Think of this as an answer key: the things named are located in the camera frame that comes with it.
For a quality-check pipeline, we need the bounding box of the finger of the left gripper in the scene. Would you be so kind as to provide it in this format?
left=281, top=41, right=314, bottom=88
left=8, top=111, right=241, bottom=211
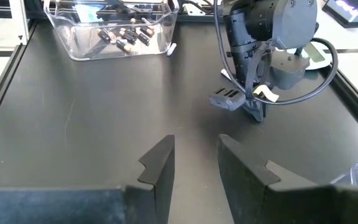
left=242, top=98, right=267, bottom=123
left=267, top=51, right=311, bottom=91

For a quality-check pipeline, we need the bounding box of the dark device with lit panel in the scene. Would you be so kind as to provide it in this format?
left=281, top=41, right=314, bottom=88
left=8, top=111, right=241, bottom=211
left=321, top=0, right=358, bottom=29

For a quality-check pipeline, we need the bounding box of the white blue-capped AAA battery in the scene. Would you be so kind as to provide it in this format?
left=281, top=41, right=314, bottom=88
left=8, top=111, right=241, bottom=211
left=165, top=42, right=178, bottom=57

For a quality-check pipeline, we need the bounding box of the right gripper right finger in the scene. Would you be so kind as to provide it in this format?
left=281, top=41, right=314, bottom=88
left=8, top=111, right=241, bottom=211
left=218, top=133, right=358, bottom=224

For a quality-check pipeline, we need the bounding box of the silver corner bracket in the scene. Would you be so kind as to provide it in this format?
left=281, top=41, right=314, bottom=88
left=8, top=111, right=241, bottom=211
left=183, top=2, right=213, bottom=16

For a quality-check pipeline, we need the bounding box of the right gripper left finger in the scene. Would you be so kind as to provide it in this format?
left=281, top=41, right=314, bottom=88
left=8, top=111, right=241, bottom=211
left=0, top=134, right=176, bottom=224

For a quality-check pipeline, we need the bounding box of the yellow cable tag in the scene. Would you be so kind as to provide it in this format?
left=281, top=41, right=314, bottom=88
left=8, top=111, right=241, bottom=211
left=253, top=84, right=280, bottom=103

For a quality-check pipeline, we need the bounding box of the silver gantry post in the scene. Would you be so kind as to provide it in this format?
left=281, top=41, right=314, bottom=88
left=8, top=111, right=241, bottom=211
left=9, top=0, right=31, bottom=46

